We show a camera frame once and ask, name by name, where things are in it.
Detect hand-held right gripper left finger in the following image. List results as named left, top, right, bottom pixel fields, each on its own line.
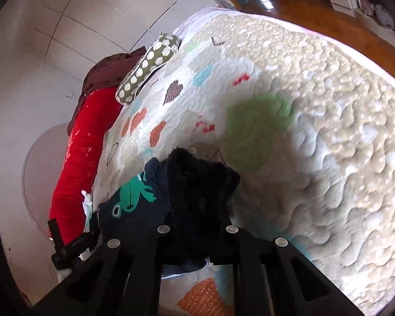
left=31, top=226, right=172, bottom=316

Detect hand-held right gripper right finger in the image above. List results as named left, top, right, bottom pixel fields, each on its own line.
left=211, top=225, right=363, bottom=316

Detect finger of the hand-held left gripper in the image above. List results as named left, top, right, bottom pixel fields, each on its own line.
left=47, top=219, right=101, bottom=270

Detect dark navy pants green print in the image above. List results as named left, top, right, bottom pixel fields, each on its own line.
left=89, top=147, right=241, bottom=279

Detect white cloth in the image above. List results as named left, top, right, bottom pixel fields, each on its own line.
left=81, top=189, right=95, bottom=228

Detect red bolster pillow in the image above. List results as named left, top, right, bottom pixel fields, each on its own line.
left=49, top=86, right=126, bottom=241

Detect printed quilted bedspread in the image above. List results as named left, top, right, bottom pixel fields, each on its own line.
left=91, top=7, right=395, bottom=316

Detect dark brown star-print cloth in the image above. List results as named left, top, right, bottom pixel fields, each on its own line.
left=67, top=47, right=149, bottom=136

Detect green pillow white dots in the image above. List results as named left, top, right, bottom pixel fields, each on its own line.
left=115, top=33, right=181, bottom=106

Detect pile of grey cloth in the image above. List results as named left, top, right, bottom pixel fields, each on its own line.
left=358, top=0, right=395, bottom=29

